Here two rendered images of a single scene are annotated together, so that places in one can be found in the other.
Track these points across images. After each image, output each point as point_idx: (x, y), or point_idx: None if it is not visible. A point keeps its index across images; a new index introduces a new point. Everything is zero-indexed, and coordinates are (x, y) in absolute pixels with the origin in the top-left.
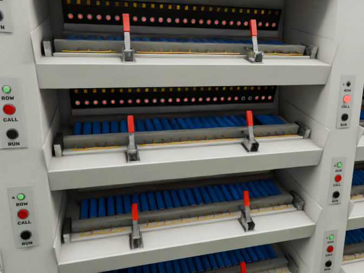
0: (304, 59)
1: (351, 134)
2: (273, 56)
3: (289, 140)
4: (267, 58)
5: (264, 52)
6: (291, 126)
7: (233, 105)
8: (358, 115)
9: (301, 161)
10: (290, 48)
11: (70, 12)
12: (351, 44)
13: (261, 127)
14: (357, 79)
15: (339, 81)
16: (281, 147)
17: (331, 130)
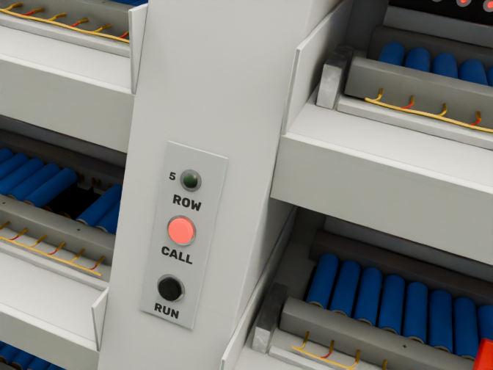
0: (118, 59)
1: (199, 355)
2: (28, 26)
3: (72, 278)
4: (16, 28)
5: (42, 12)
6: (106, 246)
7: (76, 142)
8: (229, 305)
9: (48, 352)
10: (113, 15)
11: None
12: (218, 34)
13: (32, 213)
14: (234, 178)
15: (160, 161)
16: (12, 285)
17: (127, 308)
